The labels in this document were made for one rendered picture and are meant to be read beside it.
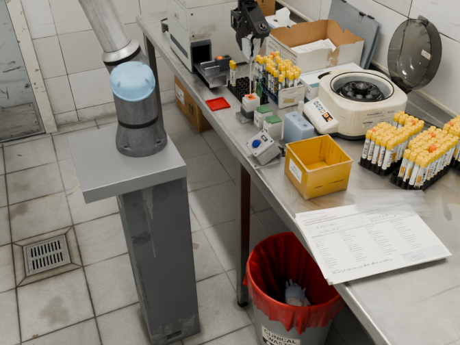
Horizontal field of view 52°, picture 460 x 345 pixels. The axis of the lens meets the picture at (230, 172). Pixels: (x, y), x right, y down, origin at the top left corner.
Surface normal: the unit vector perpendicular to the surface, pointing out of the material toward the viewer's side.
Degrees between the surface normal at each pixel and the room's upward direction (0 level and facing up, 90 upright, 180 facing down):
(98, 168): 1
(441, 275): 0
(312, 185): 90
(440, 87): 90
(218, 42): 90
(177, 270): 90
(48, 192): 0
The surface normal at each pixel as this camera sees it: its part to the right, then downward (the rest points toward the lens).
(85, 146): -0.01, -0.79
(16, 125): 0.39, 0.58
